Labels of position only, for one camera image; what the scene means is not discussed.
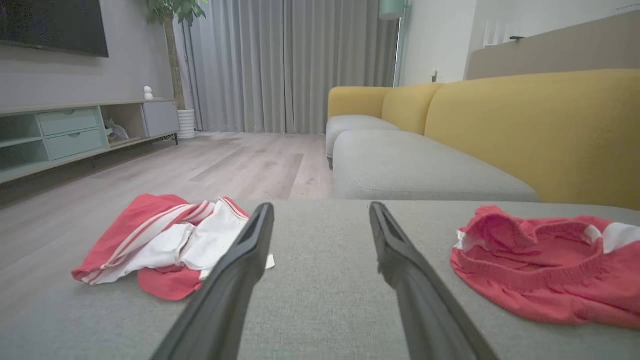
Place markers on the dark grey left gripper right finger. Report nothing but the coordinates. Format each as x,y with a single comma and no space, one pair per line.
415,290

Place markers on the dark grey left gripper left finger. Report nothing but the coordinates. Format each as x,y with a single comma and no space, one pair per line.
235,280

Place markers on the red and white jersey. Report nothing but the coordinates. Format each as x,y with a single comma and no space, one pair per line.
150,225

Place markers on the red shorts with white trim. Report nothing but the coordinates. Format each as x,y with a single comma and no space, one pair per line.
525,290

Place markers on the white ribbed plant pot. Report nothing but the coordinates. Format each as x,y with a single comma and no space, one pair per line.
186,125

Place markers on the grey plush toy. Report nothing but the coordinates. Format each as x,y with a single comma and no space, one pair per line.
116,131

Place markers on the yellow and grey sofa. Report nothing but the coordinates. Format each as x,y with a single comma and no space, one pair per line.
525,125

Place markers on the small white figurine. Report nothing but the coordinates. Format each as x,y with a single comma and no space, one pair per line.
148,93

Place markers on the pale green television cabinet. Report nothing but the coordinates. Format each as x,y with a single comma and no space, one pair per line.
70,142

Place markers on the grey curtain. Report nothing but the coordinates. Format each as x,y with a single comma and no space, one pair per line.
280,65

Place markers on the green potted tree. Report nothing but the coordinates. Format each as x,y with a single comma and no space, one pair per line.
173,60

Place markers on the teal floor lamp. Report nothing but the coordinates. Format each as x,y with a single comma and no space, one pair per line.
391,9

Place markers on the black flat screen television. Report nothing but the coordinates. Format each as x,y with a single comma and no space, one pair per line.
50,25

